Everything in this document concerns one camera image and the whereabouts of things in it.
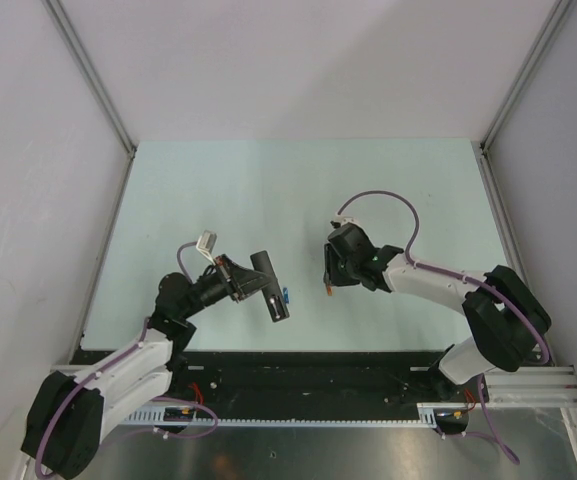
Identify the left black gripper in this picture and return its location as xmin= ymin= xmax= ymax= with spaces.
xmin=180 ymin=254 xmax=275 ymax=319

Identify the black remote control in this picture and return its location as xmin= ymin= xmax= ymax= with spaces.
xmin=250 ymin=250 xmax=290 ymax=322

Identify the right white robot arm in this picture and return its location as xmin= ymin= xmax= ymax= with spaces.
xmin=324 ymin=220 xmax=552 ymax=401

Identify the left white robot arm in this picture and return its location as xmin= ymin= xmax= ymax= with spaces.
xmin=21 ymin=251 xmax=277 ymax=479

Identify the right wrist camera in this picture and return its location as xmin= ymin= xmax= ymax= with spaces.
xmin=330 ymin=215 xmax=360 ymax=229

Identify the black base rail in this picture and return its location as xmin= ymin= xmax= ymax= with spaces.
xmin=164 ymin=351 xmax=486 ymax=420

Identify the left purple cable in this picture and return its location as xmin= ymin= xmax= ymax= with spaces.
xmin=32 ymin=242 xmax=219 ymax=479

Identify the purple cable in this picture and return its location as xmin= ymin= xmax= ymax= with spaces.
xmin=32 ymin=242 xmax=219 ymax=479
xmin=335 ymin=189 xmax=554 ymax=466

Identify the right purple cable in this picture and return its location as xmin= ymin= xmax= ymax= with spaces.
xmin=335 ymin=189 xmax=554 ymax=466

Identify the left aluminium frame post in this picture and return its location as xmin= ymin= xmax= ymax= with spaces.
xmin=42 ymin=0 xmax=137 ymax=156

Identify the aluminium frame post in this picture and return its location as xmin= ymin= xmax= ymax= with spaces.
xmin=42 ymin=0 xmax=137 ymax=156
xmin=477 ymin=0 xmax=577 ymax=156

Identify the right aluminium frame post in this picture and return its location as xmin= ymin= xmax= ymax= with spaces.
xmin=477 ymin=0 xmax=577 ymax=156

